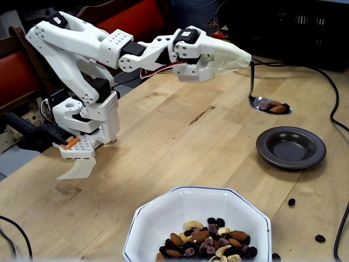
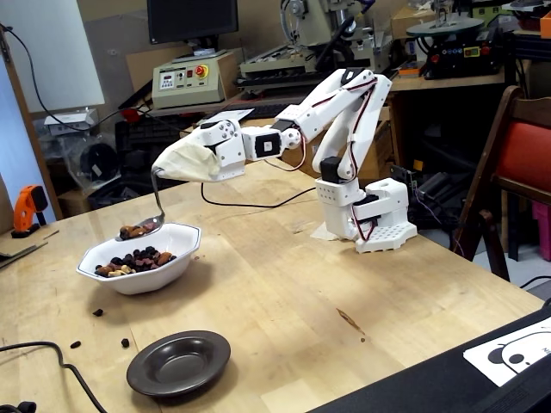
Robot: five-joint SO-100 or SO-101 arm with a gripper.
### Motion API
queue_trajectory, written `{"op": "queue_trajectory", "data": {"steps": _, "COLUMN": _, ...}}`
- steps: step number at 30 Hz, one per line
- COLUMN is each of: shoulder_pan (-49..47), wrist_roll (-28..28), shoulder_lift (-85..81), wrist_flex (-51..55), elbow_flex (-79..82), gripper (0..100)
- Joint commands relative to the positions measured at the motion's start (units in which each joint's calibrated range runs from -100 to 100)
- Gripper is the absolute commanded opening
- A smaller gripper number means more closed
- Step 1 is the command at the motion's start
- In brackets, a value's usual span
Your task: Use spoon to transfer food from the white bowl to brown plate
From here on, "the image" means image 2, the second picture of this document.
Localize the beige tape piece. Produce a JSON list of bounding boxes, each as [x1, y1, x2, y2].
[[309, 222, 341, 242]]

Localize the wooden side table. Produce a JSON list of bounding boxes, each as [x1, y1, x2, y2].
[[387, 64, 530, 94]]

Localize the orange black hand tool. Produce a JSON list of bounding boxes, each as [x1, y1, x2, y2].
[[10, 184, 49, 239]]

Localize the beige milling machine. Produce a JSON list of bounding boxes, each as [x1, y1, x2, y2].
[[238, 0, 395, 94]]

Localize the black keyboard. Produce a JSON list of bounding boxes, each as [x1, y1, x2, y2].
[[243, 101, 311, 120]]

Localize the bent metal spoon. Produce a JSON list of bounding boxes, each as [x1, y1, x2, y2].
[[115, 168, 167, 242]]

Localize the beige cloth jaw wrap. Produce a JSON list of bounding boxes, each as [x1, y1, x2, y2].
[[151, 136, 221, 182]]

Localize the dark metal strip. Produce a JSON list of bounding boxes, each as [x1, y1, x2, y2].
[[0, 241, 49, 270]]

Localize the trail mix pile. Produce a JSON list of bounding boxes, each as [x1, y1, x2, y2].
[[94, 245, 177, 278]]

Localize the white board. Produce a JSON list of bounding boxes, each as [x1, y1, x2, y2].
[[0, 0, 107, 115]]

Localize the pink plastic bin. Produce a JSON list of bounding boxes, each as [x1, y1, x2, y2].
[[531, 200, 551, 262]]

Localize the small black object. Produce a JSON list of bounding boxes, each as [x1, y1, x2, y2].
[[0, 401, 38, 413]]

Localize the black scroll saw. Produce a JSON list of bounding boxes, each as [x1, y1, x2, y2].
[[406, 0, 507, 82]]

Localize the white paper sheet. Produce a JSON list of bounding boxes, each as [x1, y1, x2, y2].
[[197, 108, 256, 130]]

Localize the black plastic crate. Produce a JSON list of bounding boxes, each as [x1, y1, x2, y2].
[[115, 114, 203, 190]]

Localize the scooped trail mix portion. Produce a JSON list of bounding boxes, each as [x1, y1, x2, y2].
[[119, 221, 159, 241]]

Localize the white panda card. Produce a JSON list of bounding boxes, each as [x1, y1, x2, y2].
[[462, 330, 551, 388]]

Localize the beige control box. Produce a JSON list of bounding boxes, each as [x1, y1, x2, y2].
[[151, 58, 228, 111]]

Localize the plastic bag with spool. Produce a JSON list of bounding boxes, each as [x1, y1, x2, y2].
[[59, 133, 124, 190]]

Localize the black computer monitor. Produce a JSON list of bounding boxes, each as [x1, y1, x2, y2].
[[145, 0, 240, 61]]

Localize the wooden workbench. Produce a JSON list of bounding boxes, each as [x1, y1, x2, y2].
[[179, 99, 397, 182]]

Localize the long black cable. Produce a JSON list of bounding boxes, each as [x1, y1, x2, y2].
[[0, 23, 126, 130]]

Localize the black equipment case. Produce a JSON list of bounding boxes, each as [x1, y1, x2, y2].
[[307, 300, 551, 413]]

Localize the brown cardboard box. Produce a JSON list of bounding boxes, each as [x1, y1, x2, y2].
[[389, 3, 436, 40]]

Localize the white octagonal bowl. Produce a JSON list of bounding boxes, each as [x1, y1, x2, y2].
[[76, 222, 202, 296]]

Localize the white cardboard box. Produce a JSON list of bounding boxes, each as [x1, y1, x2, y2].
[[42, 107, 100, 139]]

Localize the wooden chair red cushion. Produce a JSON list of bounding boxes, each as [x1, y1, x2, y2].
[[449, 84, 551, 283]]

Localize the black power cable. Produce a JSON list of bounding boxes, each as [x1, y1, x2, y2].
[[0, 341, 108, 413]]

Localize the brown round plate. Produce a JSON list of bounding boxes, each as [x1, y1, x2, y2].
[[126, 330, 232, 398]]

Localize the brown wooden post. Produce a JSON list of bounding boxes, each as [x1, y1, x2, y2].
[[0, 29, 59, 223]]

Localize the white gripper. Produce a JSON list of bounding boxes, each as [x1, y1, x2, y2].
[[185, 119, 247, 181]]

